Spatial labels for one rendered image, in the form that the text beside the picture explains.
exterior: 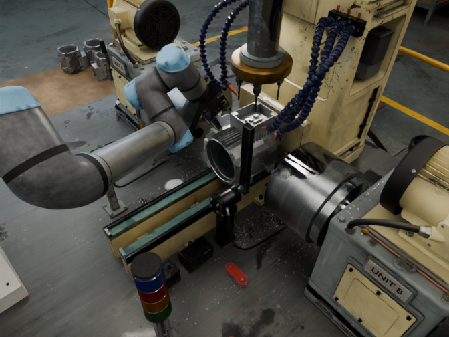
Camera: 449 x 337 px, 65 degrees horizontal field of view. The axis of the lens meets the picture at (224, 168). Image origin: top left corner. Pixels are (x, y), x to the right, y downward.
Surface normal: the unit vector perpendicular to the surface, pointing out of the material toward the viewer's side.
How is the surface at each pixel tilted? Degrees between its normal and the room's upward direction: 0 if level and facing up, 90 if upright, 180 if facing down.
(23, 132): 44
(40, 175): 55
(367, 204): 0
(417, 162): 35
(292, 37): 90
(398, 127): 0
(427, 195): 67
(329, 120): 90
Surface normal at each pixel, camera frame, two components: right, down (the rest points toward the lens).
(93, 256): 0.01, -0.72
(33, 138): 0.60, -0.23
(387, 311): -0.77, 0.44
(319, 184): -0.35, -0.43
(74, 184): 0.81, 0.12
